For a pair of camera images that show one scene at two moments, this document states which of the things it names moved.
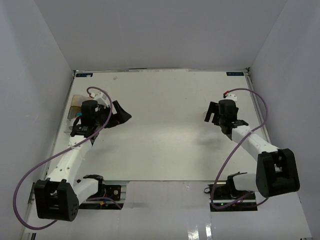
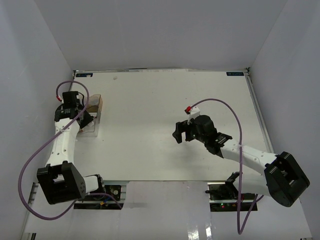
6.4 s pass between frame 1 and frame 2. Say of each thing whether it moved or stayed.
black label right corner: stayed
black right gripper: moved
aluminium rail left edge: stayed
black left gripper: moved
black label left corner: stayed
